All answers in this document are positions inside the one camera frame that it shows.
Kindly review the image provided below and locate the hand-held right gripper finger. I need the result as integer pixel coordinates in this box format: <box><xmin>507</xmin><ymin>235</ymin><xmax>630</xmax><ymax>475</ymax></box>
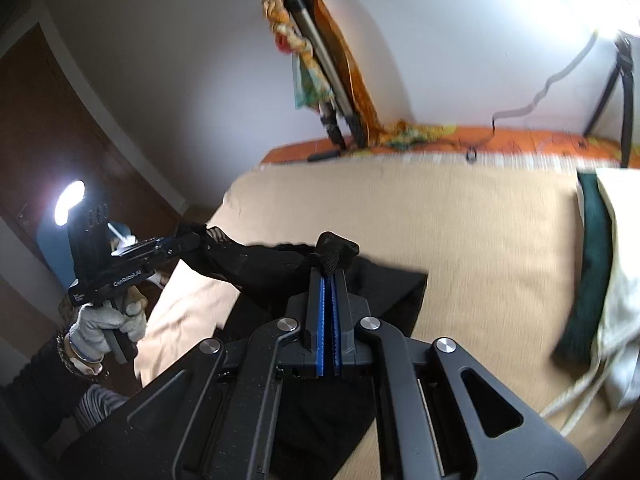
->
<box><xmin>60</xmin><ymin>266</ymin><xmax>331</xmax><ymax>480</ymax></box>
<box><xmin>329</xmin><ymin>267</ymin><xmax>586</xmax><ymax>480</ymax></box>

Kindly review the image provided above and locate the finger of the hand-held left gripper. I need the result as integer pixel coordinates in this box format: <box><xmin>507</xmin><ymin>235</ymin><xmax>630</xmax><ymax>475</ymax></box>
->
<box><xmin>167</xmin><ymin>230</ymin><xmax>211</xmax><ymax>261</ymax></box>

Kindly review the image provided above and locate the black t-shirt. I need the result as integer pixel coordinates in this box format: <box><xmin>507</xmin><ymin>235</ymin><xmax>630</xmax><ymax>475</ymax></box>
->
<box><xmin>175</xmin><ymin>221</ymin><xmax>428</xmax><ymax>468</ymax></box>

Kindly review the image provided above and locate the person's left forearm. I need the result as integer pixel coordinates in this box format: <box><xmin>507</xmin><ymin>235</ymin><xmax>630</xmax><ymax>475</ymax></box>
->
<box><xmin>0</xmin><ymin>332</ymin><xmax>108</xmax><ymax>461</ymax></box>

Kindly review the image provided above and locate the person's left hand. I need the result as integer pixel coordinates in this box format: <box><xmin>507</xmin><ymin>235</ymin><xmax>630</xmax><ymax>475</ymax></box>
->
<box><xmin>67</xmin><ymin>287</ymin><xmax>148</xmax><ymax>363</ymax></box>

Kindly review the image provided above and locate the blue chair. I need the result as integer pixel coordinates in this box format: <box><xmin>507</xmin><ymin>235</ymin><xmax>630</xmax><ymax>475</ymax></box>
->
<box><xmin>35</xmin><ymin>220</ymin><xmax>76</xmax><ymax>286</ymax></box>

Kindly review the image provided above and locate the grey striped clothing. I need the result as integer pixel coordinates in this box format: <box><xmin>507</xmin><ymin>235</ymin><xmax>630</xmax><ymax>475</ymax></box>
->
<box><xmin>72</xmin><ymin>385</ymin><xmax>131</xmax><ymax>433</ymax></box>

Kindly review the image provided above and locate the beige blanket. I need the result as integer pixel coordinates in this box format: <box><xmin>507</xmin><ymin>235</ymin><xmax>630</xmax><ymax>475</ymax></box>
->
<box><xmin>135</xmin><ymin>160</ymin><xmax>631</xmax><ymax>480</ymax></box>

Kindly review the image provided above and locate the brown wooden door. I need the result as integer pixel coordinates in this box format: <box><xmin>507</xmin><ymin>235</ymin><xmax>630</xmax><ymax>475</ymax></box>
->
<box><xmin>0</xmin><ymin>22</ymin><xmax>183</xmax><ymax>321</ymax></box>

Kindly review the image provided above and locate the folded grey tripod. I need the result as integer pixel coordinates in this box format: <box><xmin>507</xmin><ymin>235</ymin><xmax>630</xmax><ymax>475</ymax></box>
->
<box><xmin>282</xmin><ymin>0</ymin><xmax>368</xmax><ymax>148</ymax></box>

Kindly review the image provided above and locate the folded tripod with scarf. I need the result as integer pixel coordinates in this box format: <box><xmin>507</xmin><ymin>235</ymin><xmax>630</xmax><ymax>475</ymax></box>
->
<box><xmin>260</xmin><ymin>0</ymin><xmax>451</xmax><ymax>151</ymax></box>

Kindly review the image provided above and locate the orange bed sheet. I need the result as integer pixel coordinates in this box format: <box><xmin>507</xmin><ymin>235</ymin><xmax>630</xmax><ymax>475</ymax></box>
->
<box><xmin>260</xmin><ymin>125</ymin><xmax>640</xmax><ymax>168</ymax></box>

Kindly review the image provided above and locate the dark green cloth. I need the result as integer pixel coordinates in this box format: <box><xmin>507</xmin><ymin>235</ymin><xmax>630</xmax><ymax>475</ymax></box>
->
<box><xmin>552</xmin><ymin>170</ymin><xmax>615</xmax><ymax>366</ymax></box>

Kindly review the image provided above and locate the small black tripod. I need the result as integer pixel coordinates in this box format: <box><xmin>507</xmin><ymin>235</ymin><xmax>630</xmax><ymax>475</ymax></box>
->
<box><xmin>582</xmin><ymin>32</ymin><xmax>640</xmax><ymax>168</ymax></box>

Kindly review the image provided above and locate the white garment with straps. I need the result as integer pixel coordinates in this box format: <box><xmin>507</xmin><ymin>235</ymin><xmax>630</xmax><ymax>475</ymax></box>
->
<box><xmin>540</xmin><ymin>167</ymin><xmax>640</xmax><ymax>436</ymax></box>

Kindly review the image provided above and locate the black cable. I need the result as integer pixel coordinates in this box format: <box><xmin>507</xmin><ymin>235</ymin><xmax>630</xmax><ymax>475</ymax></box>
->
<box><xmin>465</xmin><ymin>30</ymin><xmax>601</xmax><ymax>163</ymax></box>

